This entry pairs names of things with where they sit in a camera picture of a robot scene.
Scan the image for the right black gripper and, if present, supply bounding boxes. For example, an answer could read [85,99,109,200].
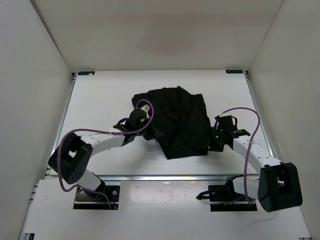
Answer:
[199,126,225,152]

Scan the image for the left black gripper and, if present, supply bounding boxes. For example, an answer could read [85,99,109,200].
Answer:
[135,115,165,140]

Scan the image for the black pleated skirt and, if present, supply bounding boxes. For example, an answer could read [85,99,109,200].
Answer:
[131,86,211,160]

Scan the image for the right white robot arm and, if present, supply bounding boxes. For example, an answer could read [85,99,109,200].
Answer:
[209,115,303,213]

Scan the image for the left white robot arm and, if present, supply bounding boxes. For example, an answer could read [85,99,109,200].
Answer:
[48,105,157,199]

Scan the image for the right blue corner label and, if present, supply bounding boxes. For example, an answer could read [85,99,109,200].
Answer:
[225,69,243,74]

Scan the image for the blue corner label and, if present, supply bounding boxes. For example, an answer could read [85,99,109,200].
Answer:
[77,71,95,76]
[225,69,243,74]

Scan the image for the left blue corner label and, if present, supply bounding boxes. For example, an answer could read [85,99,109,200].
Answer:
[77,71,95,76]

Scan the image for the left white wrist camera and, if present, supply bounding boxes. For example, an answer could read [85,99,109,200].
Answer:
[140,104,151,119]

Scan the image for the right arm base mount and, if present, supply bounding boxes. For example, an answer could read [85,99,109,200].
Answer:
[195,177,258,212]

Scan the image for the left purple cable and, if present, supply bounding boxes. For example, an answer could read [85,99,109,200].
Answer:
[56,99,155,210]

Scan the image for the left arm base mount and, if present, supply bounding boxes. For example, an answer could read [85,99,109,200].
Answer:
[73,182,121,211]

